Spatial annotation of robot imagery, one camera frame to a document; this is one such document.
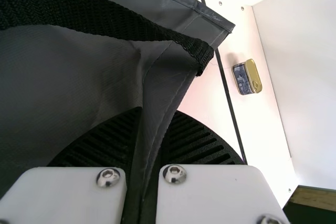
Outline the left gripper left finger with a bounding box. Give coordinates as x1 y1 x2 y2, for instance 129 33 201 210
0 107 144 224

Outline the dark grey bag with straps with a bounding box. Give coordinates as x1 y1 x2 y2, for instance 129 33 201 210
0 0 236 224

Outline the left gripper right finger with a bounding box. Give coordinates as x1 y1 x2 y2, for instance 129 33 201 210
154 110 291 224

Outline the rectangular gold tin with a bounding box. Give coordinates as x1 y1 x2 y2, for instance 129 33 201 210
232 58 264 96

